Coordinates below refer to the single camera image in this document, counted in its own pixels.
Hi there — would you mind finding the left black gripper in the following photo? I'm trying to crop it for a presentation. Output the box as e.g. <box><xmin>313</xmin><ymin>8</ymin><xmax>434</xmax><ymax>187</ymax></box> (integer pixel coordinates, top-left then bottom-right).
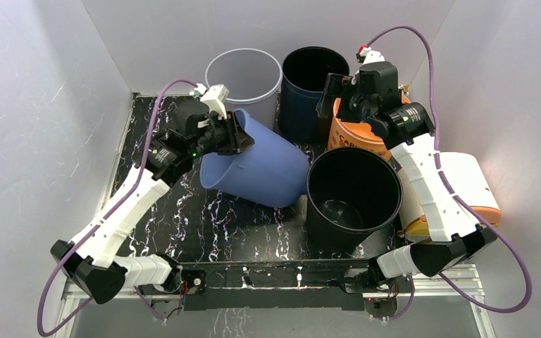
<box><xmin>191</xmin><ymin>112</ymin><xmax>255</xmax><ymax>160</ymax></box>

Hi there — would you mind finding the white and orange container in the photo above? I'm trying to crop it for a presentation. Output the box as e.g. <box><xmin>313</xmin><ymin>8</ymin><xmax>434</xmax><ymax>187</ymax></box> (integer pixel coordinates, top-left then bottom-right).
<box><xmin>397</xmin><ymin>152</ymin><xmax>502</xmax><ymax>242</ymax></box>

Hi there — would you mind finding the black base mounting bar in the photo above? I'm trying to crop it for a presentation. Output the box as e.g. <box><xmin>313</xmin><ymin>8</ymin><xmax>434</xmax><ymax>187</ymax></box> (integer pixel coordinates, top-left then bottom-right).
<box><xmin>182</xmin><ymin>258</ymin><xmax>404</xmax><ymax>311</ymax></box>

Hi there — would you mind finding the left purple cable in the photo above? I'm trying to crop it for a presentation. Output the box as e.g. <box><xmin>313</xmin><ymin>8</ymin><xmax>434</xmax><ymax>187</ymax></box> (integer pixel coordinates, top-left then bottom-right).
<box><xmin>37</xmin><ymin>78</ymin><xmax>199</xmax><ymax>338</ymax></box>

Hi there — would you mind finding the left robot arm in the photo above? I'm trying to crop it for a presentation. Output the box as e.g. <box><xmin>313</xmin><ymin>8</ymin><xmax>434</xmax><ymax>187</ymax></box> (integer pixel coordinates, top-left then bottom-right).
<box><xmin>51</xmin><ymin>100</ymin><xmax>254</xmax><ymax>304</ymax></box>

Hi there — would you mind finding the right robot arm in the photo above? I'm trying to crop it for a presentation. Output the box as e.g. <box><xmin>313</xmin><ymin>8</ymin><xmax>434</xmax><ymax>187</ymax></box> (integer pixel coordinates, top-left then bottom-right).
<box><xmin>317</xmin><ymin>61</ymin><xmax>497</xmax><ymax>292</ymax></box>

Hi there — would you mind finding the large black bucket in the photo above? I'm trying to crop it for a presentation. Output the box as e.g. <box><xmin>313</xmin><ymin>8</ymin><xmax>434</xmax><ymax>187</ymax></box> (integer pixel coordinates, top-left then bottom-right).
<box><xmin>305</xmin><ymin>146</ymin><xmax>403</xmax><ymax>251</ymax></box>

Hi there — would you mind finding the orange bucket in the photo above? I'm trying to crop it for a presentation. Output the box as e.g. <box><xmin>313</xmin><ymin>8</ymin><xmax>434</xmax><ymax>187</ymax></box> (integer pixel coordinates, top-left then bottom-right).
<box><xmin>328</xmin><ymin>99</ymin><xmax>392</xmax><ymax>161</ymax></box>

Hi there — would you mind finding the blue plastic bucket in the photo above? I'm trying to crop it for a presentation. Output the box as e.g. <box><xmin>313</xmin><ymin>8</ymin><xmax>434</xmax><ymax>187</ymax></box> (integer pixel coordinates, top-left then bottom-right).
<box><xmin>199</xmin><ymin>109</ymin><xmax>310</xmax><ymax>208</ymax></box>

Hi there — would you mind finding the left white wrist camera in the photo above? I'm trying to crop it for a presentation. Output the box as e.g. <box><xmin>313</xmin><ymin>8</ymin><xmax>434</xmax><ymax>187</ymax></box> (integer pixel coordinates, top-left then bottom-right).
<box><xmin>189</xmin><ymin>83</ymin><xmax>229</xmax><ymax>120</ymax></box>

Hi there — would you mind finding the dark blue bucket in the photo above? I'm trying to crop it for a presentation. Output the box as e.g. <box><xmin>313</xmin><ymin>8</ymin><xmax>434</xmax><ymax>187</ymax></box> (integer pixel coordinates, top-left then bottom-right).
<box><xmin>278</xmin><ymin>46</ymin><xmax>349</xmax><ymax>144</ymax></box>

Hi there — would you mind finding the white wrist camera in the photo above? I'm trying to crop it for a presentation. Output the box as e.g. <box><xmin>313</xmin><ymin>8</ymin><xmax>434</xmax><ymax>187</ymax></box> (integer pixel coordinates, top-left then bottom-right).
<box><xmin>189</xmin><ymin>83</ymin><xmax>229</xmax><ymax>120</ymax></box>
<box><xmin>356</xmin><ymin>45</ymin><xmax>385</xmax><ymax>65</ymax></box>

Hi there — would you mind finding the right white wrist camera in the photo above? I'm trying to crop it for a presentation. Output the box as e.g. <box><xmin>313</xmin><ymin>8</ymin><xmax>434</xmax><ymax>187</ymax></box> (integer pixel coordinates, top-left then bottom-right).
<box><xmin>356</xmin><ymin>45</ymin><xmax>385</xmax><ymax>65</ymax></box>

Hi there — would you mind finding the grey plastic bucket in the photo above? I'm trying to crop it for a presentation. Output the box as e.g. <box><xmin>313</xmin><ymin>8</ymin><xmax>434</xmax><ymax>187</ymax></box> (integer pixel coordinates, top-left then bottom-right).
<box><xmin>204</xmin><ymin>48</ymin><xmax>282</xmax><ymax>129</ymax></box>

